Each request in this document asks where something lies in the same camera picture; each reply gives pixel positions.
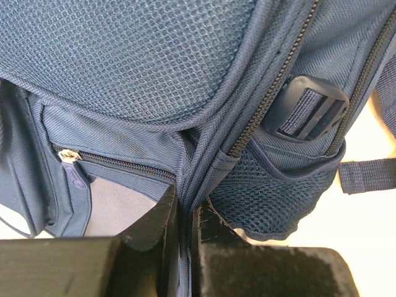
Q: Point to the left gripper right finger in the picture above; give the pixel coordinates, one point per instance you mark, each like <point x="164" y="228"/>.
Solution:
<point x="224" y="264"/>

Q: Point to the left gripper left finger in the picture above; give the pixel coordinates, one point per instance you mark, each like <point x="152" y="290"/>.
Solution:
<point x="140" y="261"/>

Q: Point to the navy blue school backpack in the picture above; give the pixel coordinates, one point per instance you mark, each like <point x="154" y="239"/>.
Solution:
<point x="246" y="104"/>

